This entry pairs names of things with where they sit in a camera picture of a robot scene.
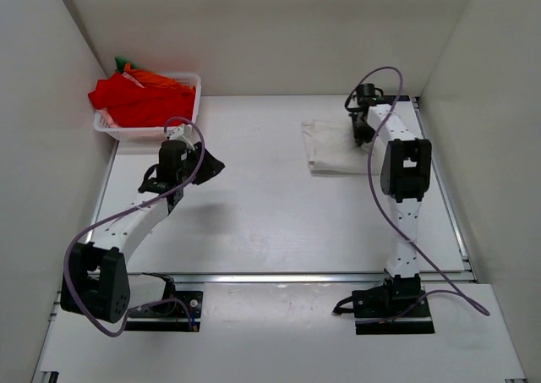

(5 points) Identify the red t shirt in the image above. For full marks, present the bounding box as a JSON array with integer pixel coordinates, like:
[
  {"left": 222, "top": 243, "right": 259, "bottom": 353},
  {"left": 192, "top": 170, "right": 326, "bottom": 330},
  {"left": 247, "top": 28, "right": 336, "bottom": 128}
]
[{"left": 88, "top": 73, "right": 196, "bottom": 128}]

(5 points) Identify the pink cloth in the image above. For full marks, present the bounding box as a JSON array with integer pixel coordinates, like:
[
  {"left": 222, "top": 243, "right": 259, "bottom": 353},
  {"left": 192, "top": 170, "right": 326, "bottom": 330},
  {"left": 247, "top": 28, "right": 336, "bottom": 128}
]
[{"left": 97, "top": 108, "right": 118, "bottom": 128}]

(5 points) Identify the orange t shirt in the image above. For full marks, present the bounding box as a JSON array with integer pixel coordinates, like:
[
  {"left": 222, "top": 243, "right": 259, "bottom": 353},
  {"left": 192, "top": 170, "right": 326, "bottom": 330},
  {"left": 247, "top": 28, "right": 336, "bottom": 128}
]
[{"left": 123, "top": 63, "right": 190, "bottom": 91}]

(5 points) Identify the green cloth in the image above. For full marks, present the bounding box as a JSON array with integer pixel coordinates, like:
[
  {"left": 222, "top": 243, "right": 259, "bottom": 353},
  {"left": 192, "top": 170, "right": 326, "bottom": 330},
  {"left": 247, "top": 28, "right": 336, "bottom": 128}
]
[{"left": 114, "top": 56, "right": 130, "bottom": 73}]

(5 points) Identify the white t shirt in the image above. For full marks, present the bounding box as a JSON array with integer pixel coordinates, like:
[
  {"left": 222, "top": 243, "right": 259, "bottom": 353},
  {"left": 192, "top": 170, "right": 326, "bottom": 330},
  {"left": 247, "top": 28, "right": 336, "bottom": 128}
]
[{"left": 301, "top": 119, "right": 379, "bottom": 176}]

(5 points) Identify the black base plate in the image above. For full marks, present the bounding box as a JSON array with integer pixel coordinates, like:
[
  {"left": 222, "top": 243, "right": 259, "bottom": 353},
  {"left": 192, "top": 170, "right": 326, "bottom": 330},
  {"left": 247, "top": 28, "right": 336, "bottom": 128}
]
[
  {"left": 125, "top": 284, "right": 204, "bottom": 333},
  {"left": 331, "top": 286, "right": 435, "bottom": 336}
]

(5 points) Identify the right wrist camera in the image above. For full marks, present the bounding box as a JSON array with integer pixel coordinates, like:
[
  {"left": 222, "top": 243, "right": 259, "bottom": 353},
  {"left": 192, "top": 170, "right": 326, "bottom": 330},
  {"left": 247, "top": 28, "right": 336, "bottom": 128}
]
[{"left": 345, "top": 83, "right": 387, "bottom": 112}]

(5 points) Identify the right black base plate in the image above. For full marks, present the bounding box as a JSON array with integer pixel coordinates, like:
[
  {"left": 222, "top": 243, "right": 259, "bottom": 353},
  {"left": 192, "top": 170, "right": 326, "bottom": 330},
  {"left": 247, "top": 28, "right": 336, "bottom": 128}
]
[{"left": 331, "top": 286, "right": 435, "bottom": 336}]

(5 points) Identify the white plastic laundry basket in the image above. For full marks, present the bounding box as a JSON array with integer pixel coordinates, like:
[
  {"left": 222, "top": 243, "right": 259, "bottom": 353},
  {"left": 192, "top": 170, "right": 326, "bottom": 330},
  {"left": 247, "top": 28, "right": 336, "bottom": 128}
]
[{"left": 94, "top": 72, "right": 202, "bottom": 140}]

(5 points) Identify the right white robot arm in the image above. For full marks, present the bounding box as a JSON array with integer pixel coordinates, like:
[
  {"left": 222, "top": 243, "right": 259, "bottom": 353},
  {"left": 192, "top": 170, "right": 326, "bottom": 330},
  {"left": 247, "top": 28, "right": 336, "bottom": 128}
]
[{"left": 351, "top": 103, "right": 432, "bottom": 316}]

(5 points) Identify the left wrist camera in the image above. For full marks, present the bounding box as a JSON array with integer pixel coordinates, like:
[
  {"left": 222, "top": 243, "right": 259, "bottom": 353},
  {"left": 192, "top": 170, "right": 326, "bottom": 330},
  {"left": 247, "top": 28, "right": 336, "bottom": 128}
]
[{"left": 156, "top": 125, "right": 195, "bottom": 184}]

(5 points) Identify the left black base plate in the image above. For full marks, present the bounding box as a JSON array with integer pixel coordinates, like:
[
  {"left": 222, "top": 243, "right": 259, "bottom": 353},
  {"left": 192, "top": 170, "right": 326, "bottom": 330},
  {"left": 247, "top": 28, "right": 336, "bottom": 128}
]
[{"left": 125, "top": 284, "right": 204, "bottom": 333}]

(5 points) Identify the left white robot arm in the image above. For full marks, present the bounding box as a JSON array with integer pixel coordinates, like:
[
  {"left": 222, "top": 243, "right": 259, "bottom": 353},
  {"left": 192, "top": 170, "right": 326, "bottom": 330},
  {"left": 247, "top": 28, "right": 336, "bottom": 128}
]
[{"left": 61, "top": 140, "right": 225, "bottom": 328}]

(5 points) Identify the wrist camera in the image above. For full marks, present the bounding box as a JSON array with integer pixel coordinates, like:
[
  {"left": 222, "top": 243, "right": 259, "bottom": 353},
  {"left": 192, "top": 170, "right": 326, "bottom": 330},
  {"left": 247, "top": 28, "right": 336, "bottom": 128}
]
[
  {"left": 156, "top": 125, "right": 195, "bottom": 184},
  {"left": 345, "top": 83, "right": 387, "bottom": 112}
]

